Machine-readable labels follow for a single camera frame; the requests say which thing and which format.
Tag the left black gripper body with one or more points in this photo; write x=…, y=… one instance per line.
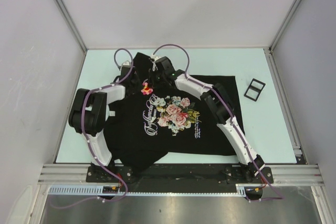
x=137, y=78

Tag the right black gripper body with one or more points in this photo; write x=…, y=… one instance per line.
x=159, y=79

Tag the pink flower brooch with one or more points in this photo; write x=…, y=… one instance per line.
x=147, y=88

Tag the black floral print t-shirt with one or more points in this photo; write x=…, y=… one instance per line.
x=145, y=128

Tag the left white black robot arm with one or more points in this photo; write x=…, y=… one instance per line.
x=90, y=111

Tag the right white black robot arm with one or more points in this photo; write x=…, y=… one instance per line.
x=214, y=96

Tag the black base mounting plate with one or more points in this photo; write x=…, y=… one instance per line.
x=230, y=173

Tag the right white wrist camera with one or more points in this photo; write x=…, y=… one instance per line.
x=155, y=58

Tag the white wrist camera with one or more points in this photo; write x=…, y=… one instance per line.
x=126, y=66
x=155, y=58

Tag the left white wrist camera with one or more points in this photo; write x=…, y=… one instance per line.
x=126, y=66

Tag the small black frame stand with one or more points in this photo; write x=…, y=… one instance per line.
x=254, y=89

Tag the white slotted cable duct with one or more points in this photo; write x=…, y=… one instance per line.
x=99, y=190

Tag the left aluminium corner post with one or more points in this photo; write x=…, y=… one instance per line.
x=71, y=24

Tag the right aluminium side rail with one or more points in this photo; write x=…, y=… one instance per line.
x=286, y=111

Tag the aluminium front rail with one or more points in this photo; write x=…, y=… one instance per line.
x=284, y=175

